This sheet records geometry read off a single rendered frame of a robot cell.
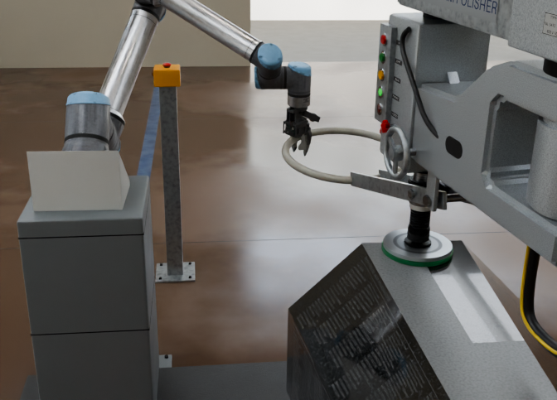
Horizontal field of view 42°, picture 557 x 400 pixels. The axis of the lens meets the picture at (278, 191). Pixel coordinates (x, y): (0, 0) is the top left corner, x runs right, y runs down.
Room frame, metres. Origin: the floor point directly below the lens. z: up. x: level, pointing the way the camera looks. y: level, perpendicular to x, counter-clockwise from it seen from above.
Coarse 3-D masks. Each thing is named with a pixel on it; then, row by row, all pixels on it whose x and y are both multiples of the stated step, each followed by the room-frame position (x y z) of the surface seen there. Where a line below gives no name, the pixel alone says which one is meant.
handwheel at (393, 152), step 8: (392, 128) 1.92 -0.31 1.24; (400, 128) 1.89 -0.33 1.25; (400, 136) 1.87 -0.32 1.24; (384, 144) 1.96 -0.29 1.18; (392, 144) 1.92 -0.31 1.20; (408, 144) 1.85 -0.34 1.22; (384, 152) 1.96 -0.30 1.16; (392, 152) 1.89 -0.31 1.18; (400, 152) 1.87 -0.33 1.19; (408, 152) 1.83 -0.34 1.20; (392, 160) 1.89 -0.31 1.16; (400, 160) 1.89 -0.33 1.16; (408, 160) 1.83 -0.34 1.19; (392, 168) 1.92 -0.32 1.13; (408, 168) 1.83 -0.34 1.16; (392, 176) 1.89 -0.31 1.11; (400, 176) 1.85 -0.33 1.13
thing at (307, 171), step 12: (312, 132) 2.86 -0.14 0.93; (324, 132) 2.88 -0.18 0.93; (336, 132) 2.90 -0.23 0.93; (348, 132) 2.89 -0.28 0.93; (360, 132) 2.88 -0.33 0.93; (372, 132) 2.87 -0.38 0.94; (288, 144) 2.72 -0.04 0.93; (288, 156) 2.60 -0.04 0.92; (300, 168) 2.52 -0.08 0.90; (324, 180) 2.46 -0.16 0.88; (336, 180) 2.44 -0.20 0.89; (348, 180) 2.44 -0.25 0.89
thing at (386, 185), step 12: (360, 180) 2.37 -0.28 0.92; (372, 180) 2.27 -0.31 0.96; (384, 180) 2.18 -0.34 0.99; (384, 192) 2.18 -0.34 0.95; (396, 192) 2.09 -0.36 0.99; (408, 192) 2.00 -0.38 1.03; (420, 192) 1.94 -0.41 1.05; (444, 192) 1.83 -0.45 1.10; (456, 192) 1.97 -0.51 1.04; (420, 204) 1.94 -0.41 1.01; (444, 204) 1.82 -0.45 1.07
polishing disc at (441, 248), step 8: (392, 232) 2.13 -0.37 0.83; (400, 232) 2.13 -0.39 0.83; (432, 232) 2.14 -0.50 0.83; (384, 240) 2.07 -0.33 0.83; (392, 240) 2.07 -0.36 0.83; (400, 240) 2.07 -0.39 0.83; (432, 240) 2.08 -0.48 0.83; (440, 240) 2.08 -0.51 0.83; (448, 240) 2.08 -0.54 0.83; (392, 248) 2.01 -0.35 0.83; (400, 248) 2.01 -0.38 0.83; (408, 248) 2.02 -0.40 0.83; (416, 248) 2.02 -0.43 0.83; (424, 248) 2.02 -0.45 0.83; (432, 248) 2.02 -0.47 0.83; (440, 248) 2.02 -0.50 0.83; (448, 248) 2.02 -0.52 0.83; (400, 256) 1.98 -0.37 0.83; (408, 256) 1.97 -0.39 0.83; (416, 256) 1.97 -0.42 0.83; (424, 256) 1.97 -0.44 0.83; (432, 256) 1.97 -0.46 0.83; (440, 256) 1.97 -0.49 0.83
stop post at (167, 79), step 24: (168, 72) 3.31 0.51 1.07; (168, 96) 3.33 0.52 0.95; (168, 120) 3.33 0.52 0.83; (168, 144) 3.33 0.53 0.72; (168, 168) 3.32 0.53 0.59; (168, 192) 3.32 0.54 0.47; (168, 216) 3.32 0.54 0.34; (168, 240) 3.32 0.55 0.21; (168, 264) 3.32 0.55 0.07; (192, 264) 3.44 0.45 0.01
